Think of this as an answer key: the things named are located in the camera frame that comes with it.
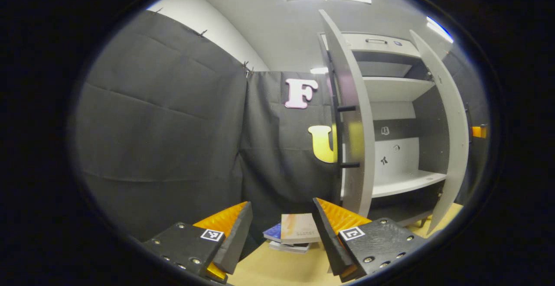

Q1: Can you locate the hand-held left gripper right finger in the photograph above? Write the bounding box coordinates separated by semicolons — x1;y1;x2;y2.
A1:
312;198;429;282

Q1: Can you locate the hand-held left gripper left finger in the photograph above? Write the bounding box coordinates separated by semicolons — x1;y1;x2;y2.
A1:
143;201;253;283

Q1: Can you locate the grey cabinet door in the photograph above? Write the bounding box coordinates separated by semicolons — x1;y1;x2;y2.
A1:
318;10;376;218
410;29;474;235

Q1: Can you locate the grey cabinet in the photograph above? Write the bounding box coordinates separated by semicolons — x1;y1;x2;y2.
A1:
321;32;451;228

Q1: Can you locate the tan book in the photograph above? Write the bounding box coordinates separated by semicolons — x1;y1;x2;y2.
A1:
281;213;321;244

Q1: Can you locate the blue book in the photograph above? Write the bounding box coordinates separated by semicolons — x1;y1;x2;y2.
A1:
263;223;282;243

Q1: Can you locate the grey book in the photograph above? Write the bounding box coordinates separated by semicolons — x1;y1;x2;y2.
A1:
269;240;311;254

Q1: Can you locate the black backdrop cloth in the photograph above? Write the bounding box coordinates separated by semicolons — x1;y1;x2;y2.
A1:
72;10;490;252

